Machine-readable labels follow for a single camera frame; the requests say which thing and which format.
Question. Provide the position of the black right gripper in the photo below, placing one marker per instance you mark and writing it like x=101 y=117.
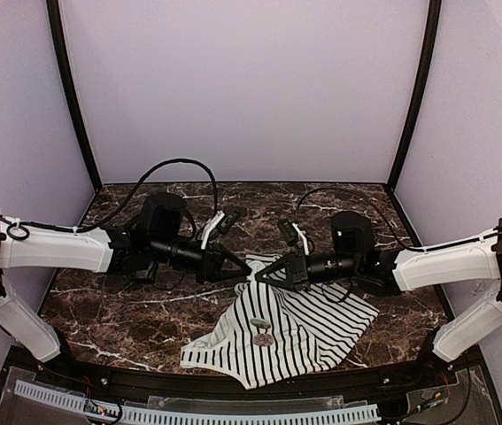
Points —
x=297 y=271

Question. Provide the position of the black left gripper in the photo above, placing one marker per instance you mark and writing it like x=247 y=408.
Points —
x=214 y=266

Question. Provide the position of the striped black white garment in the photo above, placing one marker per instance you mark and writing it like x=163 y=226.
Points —
x=313 y=331

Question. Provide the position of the purple round brooch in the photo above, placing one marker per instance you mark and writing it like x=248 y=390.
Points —
x=263 y=340

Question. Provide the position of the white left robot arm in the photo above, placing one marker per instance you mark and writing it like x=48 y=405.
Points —
x=150 y=239

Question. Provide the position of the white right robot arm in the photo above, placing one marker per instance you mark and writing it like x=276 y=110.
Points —
x=387 y=273

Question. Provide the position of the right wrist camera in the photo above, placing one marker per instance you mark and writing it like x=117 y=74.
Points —
x=295 y=238

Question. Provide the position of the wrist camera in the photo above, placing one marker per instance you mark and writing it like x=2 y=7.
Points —
x=218 y=225
x=295 y=238

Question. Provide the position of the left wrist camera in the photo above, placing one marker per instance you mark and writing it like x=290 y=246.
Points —
x=218 y=225

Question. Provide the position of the white slotted cable duct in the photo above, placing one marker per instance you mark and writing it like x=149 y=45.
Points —
x=64 y=407

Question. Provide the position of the black front table rail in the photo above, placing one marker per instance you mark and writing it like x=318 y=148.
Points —
x=390 y=381

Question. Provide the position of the black right frame post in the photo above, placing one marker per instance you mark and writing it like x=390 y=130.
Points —
x=419 y=87

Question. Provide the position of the black frame post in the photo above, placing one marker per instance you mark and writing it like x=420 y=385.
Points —
x=419 y=87
x=72 y=102

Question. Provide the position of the black left frame post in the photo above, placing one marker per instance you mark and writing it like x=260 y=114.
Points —
x=72 y=102

